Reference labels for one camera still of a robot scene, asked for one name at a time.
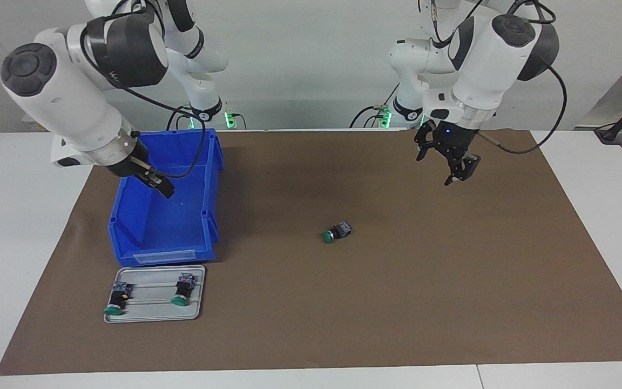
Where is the black left base cable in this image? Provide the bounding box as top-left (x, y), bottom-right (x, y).
top-left (349, 80), bottom-right (401, 129)

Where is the grey metal tray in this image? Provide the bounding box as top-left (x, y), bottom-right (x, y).
top-left (103, 265), bottom-right (207, 324)

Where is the green push button switch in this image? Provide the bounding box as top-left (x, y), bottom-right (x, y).
top-left (321, 220), bottom-right (353, 245)
top-left (171, 273), bottom-right (197, 307)

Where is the black base cable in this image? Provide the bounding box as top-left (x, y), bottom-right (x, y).
top-left (166, 104), bottom-right (193, 131)
top-left (349, 80), bottom-right (401, 129)

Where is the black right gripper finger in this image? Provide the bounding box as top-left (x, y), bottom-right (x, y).
top-left (137, 169), bottom-right (176, 200)

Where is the blue plastic storage bin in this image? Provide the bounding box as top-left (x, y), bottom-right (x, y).
top-left (107, 128), bottom-right (224, 267)

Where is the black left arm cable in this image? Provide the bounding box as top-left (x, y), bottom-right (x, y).
top-left (429, 0), bottom-right (568, 156)

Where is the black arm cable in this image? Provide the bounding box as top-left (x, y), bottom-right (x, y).
top-left (429, 0), bottom-right (568, 156)
top-left (80, 0), bottom-right (207, 180)

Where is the black right base cable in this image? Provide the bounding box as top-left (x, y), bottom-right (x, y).
top-left (166, 104), bottom-right (193, 131)

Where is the brown table mat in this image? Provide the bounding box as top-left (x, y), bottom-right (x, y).
top-left (0, 129), bottom-right (622, 376)

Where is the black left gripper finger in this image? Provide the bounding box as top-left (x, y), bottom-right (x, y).
top-left (414, 125), bottom-right (437, 162)
top-left (443, 150), bottom-right (482, 187)

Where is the green push button yellow mark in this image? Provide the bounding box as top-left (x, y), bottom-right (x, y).
top-left (104, 281), bottom-right (131, 316)

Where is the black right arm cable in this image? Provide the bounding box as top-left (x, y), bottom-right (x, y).
top-left (80, 0), bottom-right (207, 180)

